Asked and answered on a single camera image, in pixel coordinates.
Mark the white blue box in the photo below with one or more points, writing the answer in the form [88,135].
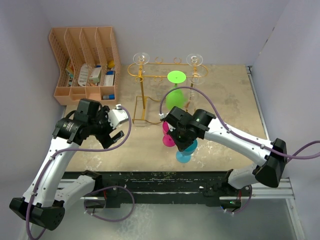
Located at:
[109,78]

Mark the yellow bottle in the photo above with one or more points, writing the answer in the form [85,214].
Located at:
[111,64]

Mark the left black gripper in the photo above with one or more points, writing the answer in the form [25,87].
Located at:
[105,139]

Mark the gold wire glass rack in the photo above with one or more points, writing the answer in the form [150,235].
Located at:
[140,78]

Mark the peach plastic file organizer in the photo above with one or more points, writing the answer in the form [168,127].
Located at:
[85,45]

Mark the blue plastic goblet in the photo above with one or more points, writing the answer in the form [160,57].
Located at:
[185,156]

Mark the green plastic goblet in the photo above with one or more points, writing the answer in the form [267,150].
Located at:
[175,98]

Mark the blue capped small bottle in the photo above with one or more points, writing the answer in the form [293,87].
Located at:
[108,97]

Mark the short clear wine glass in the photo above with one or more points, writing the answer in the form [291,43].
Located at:
[192,96]

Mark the pink plastic goblet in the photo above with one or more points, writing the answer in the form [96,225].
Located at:
[167,140]

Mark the tall clear flute glass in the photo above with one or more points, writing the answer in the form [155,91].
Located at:
[194,60]

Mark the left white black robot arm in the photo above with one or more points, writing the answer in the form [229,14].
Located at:
[43,204]

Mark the white paper card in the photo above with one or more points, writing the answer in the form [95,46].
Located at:
[83,75]

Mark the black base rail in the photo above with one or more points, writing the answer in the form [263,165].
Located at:
[207,188]

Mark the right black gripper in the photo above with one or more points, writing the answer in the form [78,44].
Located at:
[181,145]

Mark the colourful booklet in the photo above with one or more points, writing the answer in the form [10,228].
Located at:
[70,72]

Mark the white medicine box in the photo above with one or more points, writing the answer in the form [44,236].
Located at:
[95,76]

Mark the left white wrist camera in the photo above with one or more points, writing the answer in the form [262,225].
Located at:
[117,116]

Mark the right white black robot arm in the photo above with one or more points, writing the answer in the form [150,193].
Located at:
[267,156]

